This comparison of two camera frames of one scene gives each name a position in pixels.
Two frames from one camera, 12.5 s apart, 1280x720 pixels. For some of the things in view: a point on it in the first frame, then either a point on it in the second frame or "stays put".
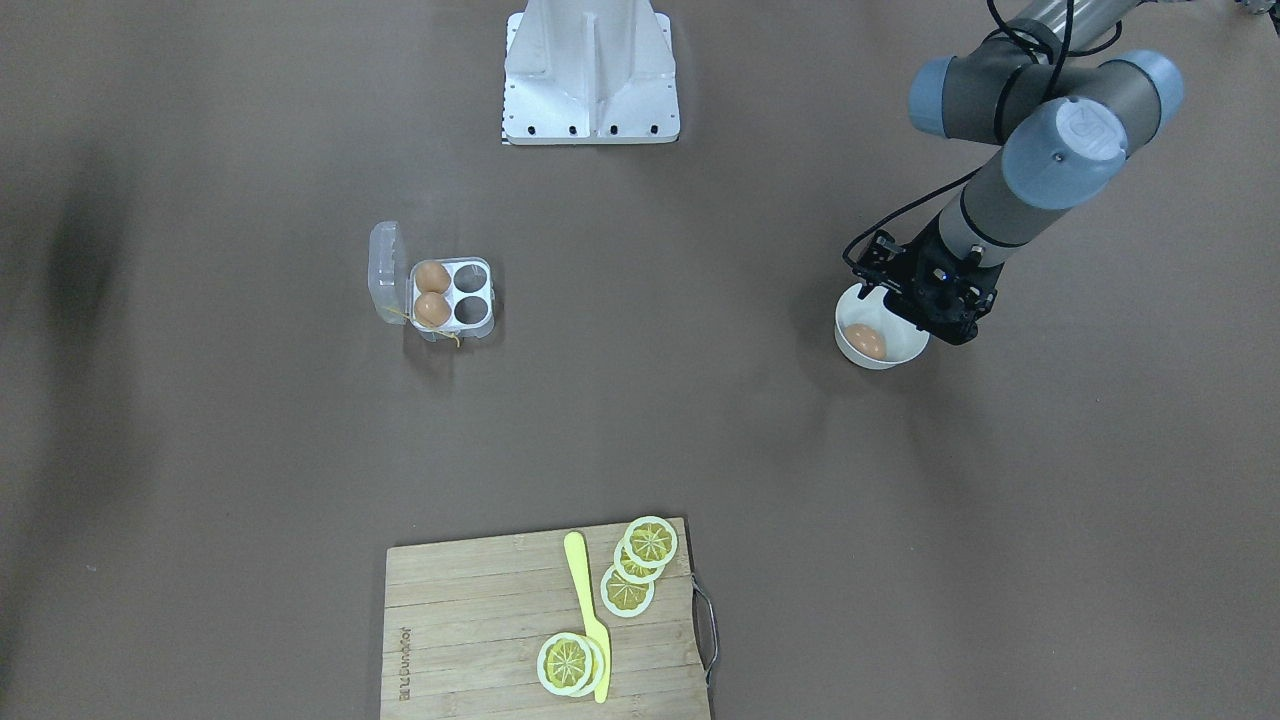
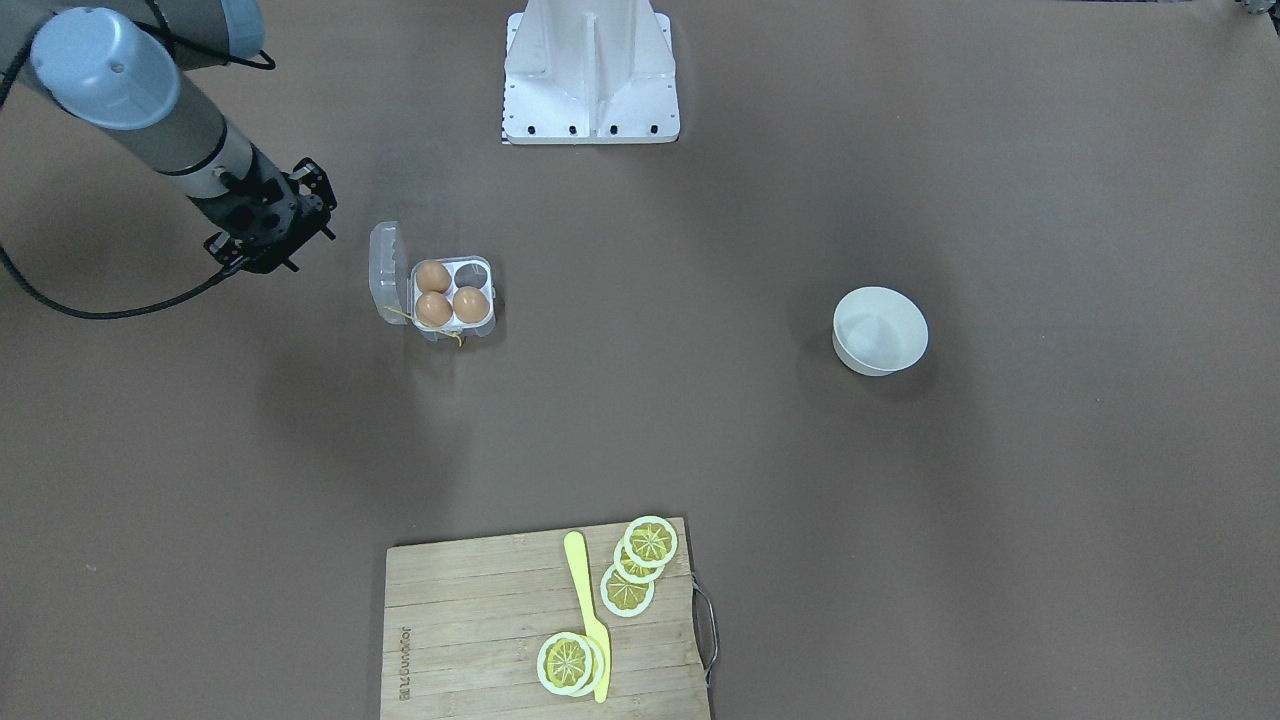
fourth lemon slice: x=631 y=569 stays put
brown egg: x=866 y=339 → x=471 y=304
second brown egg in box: x=432 y=309 stays put
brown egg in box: x=432 y=276 stays put
